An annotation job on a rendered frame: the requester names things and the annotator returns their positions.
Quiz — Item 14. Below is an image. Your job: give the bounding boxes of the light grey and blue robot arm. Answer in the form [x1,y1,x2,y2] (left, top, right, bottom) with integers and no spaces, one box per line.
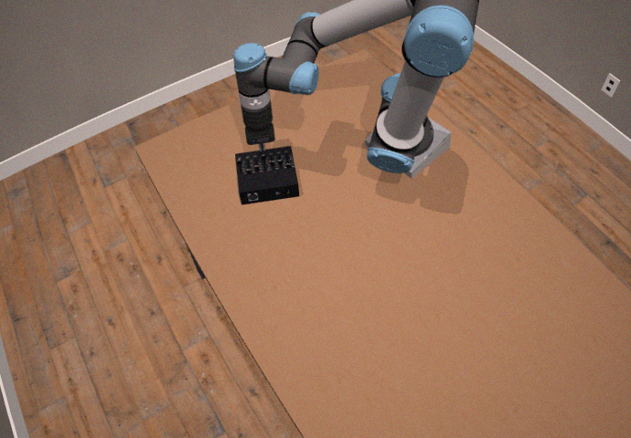
[233,0,480,173]

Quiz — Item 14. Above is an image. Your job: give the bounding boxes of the black lighting desk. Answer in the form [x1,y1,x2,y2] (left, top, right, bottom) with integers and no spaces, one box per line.
[235,146,299,204]

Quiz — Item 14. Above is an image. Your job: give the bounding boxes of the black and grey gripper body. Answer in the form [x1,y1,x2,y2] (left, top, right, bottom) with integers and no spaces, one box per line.
[239,89,275,145]

